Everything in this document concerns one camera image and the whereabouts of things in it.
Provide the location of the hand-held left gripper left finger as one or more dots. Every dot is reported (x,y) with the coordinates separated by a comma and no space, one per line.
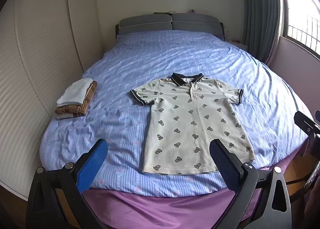
(92,166)

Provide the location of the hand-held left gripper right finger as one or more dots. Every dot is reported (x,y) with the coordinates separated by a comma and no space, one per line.
(222,164)

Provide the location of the cream bear-print polo shirt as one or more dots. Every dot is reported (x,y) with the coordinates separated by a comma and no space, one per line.
(190,124)

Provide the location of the silver curved tube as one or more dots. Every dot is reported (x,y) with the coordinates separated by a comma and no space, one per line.
(312,176)

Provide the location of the folded beige cloth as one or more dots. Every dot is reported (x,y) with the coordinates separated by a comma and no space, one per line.
(63,116)

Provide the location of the folded brown plaid cloth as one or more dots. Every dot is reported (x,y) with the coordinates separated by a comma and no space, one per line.
(86,101)

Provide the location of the purple bed cover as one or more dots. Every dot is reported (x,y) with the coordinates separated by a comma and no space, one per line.
(162,211)

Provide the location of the folded white cloth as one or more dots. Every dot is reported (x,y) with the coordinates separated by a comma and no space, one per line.
(73,91)

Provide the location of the window with grille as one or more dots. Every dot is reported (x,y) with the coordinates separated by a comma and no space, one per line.
(302,24)

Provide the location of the white nightstand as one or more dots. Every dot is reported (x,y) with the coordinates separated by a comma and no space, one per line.
(243,45)

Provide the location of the grey-green curtain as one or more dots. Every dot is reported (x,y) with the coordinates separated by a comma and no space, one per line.
(262,19)

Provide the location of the blue floral striped bedsheet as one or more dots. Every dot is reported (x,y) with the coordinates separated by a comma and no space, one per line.
(175,54)

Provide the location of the white ribbed wardrobe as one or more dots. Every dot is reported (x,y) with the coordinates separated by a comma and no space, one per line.
(37,56)

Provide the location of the grey headboard cushion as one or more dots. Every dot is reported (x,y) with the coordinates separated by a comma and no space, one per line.
(145,24)
(197,23)

